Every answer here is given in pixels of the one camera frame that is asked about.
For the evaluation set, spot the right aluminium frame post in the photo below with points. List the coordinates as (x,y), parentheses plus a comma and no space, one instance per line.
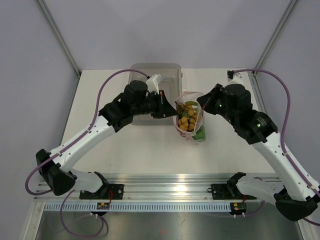
(290,8)

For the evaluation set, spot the left aluminium frame post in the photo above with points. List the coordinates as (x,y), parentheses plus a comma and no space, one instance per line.
(44,9)

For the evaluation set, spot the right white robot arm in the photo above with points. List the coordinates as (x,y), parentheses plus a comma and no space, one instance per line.
(297,196)

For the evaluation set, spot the aluminium frame post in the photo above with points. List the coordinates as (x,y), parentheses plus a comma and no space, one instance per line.
(44,9)
(290,8)

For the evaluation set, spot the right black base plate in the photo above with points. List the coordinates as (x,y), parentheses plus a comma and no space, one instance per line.
(219,191)

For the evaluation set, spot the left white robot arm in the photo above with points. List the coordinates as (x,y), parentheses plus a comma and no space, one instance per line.
(56,166)

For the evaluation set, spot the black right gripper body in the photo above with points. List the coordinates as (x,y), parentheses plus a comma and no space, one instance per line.
(215,104)

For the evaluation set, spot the green toy bell pepper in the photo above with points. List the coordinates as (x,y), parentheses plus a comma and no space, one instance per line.
(200,135)

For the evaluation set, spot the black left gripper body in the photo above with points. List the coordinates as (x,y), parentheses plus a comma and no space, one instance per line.
(150,106)

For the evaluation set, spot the white slotted cable duct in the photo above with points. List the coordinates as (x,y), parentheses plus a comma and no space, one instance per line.
(140,206)

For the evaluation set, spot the aluminium mounting rail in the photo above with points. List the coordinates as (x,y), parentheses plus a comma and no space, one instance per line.
(167,187)

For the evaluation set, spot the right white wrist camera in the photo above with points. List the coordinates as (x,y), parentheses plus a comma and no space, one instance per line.
(234,78)

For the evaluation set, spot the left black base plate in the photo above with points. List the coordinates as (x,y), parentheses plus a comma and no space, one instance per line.
(110,191)

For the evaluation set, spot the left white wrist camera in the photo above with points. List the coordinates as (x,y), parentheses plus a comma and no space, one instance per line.
(153,83)

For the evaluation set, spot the yellow toy grape bunch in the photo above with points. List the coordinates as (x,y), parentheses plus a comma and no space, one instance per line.
(189,116)

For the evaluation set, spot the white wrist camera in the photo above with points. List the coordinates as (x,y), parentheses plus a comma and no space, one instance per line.
(234,78)
(153,83)

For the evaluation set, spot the clear zip top bag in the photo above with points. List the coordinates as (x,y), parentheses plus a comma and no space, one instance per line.
(186,96)

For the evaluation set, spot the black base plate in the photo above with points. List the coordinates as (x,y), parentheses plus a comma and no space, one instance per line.
(110,191)
(219,191)

